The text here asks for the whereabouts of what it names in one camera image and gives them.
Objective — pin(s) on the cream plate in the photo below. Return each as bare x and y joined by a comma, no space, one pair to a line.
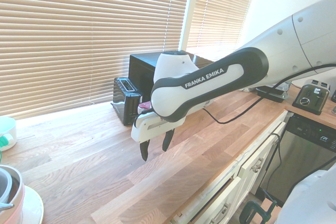
32,205

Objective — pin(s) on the white drawer front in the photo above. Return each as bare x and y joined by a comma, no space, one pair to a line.
215,203

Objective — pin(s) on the black box appliance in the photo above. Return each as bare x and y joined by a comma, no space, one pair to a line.
143,69

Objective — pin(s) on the black shallow tray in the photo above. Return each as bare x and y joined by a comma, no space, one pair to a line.
271,94

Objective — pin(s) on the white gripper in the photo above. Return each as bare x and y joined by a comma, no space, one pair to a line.
147,128

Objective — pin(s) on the wide beige window blind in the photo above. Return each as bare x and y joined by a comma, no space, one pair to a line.
78,35

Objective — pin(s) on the stainless steel dishwasher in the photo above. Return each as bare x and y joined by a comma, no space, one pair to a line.
296,153

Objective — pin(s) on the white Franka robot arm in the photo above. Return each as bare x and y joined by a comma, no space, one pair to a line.
210,82

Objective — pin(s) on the dark red wrist part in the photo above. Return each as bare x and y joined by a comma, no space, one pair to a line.
144,106

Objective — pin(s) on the white cabinet door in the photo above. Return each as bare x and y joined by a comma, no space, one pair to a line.
262,155

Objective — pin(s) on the silver toaster with dial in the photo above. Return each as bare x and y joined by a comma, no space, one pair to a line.
311,96

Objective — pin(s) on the glossy black toaster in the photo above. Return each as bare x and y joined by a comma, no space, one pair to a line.
126,98

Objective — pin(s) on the narrow beige window blind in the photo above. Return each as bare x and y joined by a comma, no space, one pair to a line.
220,11

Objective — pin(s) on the white mug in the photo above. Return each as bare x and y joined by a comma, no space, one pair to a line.
8,132

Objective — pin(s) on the green metal clamp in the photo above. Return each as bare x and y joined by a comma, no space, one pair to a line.
253,212

